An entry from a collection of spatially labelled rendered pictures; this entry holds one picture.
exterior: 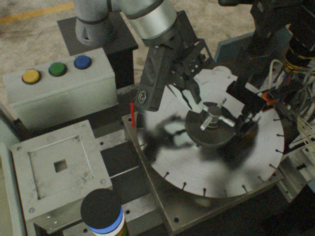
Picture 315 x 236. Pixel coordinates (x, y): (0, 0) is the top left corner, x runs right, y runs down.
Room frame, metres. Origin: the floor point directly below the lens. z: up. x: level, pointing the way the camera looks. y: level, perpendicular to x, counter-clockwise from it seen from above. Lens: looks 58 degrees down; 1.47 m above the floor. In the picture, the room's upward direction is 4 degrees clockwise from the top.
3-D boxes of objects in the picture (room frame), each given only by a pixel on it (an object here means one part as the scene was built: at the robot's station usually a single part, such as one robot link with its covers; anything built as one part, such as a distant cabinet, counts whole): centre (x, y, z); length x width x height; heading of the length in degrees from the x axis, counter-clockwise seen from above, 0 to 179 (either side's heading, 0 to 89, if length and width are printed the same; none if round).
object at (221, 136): (0.32, -0.12, 0.96); 0.11 x 0.11 x 0.03
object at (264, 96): (0.41, -0.29, 0.95); 0.10 x 0.03 x 0.07; 118
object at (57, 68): (0.50, 0.28, 0.90); 0.04 x 0.04 x 0.02
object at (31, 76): (0.46, 0.34, 0.90); 0.04 x 0.04 x 0.02
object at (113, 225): (0.08, 0.06, 1.14); 0.05 x 0.04 x 0.03; 28
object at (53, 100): (0.48, 0.27, 0.82); 0.28 x 0.11 x 0.15; 118
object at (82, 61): (0.53, 0.22, 0.90); 0.04 x 0.04 x 0.02
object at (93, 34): (0.83, 0.26, 0.80); 0.15 x 0.15 x 0.10
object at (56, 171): (0.22, 0.21, 0.82); 0.18 x 0.18 x 0.15; 28
